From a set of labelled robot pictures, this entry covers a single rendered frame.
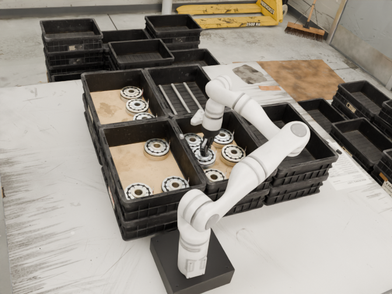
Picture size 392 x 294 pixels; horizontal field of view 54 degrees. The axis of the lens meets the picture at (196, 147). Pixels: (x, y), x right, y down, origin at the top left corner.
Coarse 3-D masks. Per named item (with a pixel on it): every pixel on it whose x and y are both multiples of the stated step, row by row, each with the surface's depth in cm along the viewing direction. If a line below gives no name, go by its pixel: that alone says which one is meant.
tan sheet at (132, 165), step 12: (132, 144) 160; (144, 144) 161; (120, 156) 153; (132, 156) 154; (144, 156) 155; (168, 156) 157; (120, 168) 149; (132, 168) 150; (144, 168) 150; (156, 168) 151; (168, 168) 152; (132, 180) 145; (144, 180) 146; (156, 180) 146; (156, 192) 142
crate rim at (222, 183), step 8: (224, 112) 169; (232, 112) 170; (240, 120) 166; (176, 128) 156; (184, 136) 152; (256, 144) 155; (192, 152) 146; (200, 168) 140; (208, 184) 135; (216, 184) 136; (224, 184) 137
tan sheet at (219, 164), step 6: (234, 144) 169; (216, 150) 164; (216, 156) 161; (216, 162) 159; (222, 162) 159; (210, 168) 156; (216, 168) 156; (222, 168) 156; (228, 168) 157; (228, 174) 154
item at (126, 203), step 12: (156, 120) 158; (168, 120) 159; (180, 144) 150; (108, 156) 138; (120, 180) 131; (204, 180) 136; (120, 192) 127; (168, 192) 129; (180, 192) 131; (132, 204) 125
